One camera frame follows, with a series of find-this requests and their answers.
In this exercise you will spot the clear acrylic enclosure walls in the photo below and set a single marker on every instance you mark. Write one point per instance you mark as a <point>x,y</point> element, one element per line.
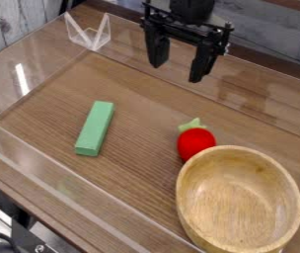
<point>109,203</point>

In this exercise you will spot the red plush strawberry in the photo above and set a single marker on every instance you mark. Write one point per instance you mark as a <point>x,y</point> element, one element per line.
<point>193,139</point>

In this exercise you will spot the black metal table bracket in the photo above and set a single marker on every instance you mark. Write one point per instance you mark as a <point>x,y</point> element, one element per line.
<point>26,240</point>

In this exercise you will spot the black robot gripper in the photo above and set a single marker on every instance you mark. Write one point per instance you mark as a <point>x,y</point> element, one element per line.
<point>186,20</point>

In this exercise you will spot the green rectangular block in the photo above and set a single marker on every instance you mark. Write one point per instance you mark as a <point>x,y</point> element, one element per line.
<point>89,141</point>

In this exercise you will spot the round wooden bowl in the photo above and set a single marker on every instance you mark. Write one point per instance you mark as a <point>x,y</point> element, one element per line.
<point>237,201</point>

